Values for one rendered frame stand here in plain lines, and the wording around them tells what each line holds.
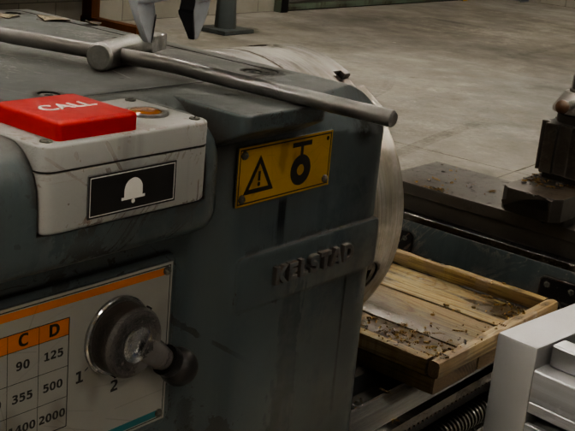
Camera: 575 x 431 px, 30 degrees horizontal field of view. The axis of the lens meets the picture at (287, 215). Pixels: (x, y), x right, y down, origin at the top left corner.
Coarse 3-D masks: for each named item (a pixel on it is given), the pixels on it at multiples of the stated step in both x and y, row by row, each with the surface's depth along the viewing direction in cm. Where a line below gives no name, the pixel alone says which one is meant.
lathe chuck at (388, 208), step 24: (240, 48) 109; (264, 48) 110; (288, 48) 112; (312, 72) 107; (336, 72) 110; (384, 144) 108; (384, 168) 107; (384, 192) 107; (384, 216) 107; (384, 240) 108; (384, 264) 111
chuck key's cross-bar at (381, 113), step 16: (0, 32) 84; (16, 32) 84; (32, 32) 84; (48, 48) 83; (64, 48) 83; (80, 48) 82; (128, 64) 82; (144, 64) 81; (160, 64) 81; (176, 64) 80; (192, 64) 80; (208, 80) 79; (224, 80) 78; (240, 80) 77; (256, 80) 77; (272, 96) 76; (288, 96) 75; (304, 96) 75; (320, 96) 74; (336, 112) 74; (352, 112) 73; (368, 112) 72; (384, 112) 72
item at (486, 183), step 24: (408, 168) 176; (432, 168) 178; (456, 168) 179; (408, 192) 168; (432, 192) 165; (456, 192) 165; (480, 192) 166; (432, 216) 167; (456, 216) 164; (480, 216) 161; (504, 216) 158; (528, 240) 157; (552, 240) 154
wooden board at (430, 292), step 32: (416, 256) 155; (384, 288) 147; (416, 288) 148; (448, 288) 149; (480, 288) 148; (512, 288) 145; (384, 320) 136; (416, 320) 137; (448, 320) 138; (480, 320) 139; (512, 320) 134; (384, 352) 125; (416, 352) 122; (448, 352) 123; (480, 352) 128; (416, 384) 123; (448, 384) 124
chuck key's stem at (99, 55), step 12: (132, 36) 85; (156, 36) 88; (96, 48) 80; (108, 48) 80; (120, 48) 82; (132, 48) 83; (144, 48) 85; (156, 48) 89; (96, 60) 80; (108, 60) 80; (120, 60) 82
